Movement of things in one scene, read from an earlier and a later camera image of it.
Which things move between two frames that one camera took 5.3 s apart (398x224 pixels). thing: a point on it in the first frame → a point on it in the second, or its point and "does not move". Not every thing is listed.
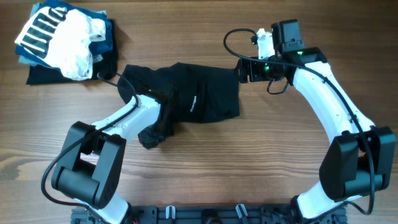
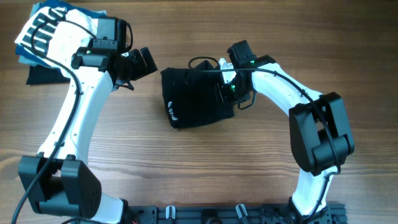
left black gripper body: [158, 131] → [135, 66]
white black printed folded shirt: [61, 38] does not move
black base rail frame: [209, 214] does not move
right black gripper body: [243, 71] → [227, 94]
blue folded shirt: [99, 47] does not move
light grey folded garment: [35, 7] does not move
